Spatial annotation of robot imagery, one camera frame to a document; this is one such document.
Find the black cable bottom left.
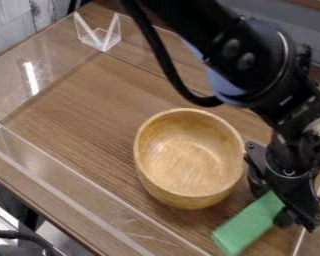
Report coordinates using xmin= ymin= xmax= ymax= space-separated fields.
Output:
xmin=0 ymin=229 xmax=57 ymax=256

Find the clear acrylic corner bracket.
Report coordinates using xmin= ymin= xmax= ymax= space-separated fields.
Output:
xmin=73 ymin=12 xmax=121 ymax=52

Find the green rectangular block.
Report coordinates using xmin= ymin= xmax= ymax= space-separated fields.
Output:
xmin=210 ymin=192 xmax=284 ymax=256

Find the clear acrylic tray wall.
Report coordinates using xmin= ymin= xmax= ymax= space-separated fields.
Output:
xmin=0 ymin=11 xmax=320 ymax=256

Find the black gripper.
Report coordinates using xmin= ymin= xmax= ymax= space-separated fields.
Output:
xmin=244 ymin=135 xmax=320 ymax=233

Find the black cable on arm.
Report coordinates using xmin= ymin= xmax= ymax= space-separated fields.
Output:
xmin=119 ymin=0 xmax=223 ymax=108

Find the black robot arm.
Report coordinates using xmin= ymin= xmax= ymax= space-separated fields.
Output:
xmin=123 ymin=0 xmax=320 ymax=231

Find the brown wooden bowl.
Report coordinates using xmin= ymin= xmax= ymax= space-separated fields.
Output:
xmin=133 ymin=108 xmax=244 ymax=209

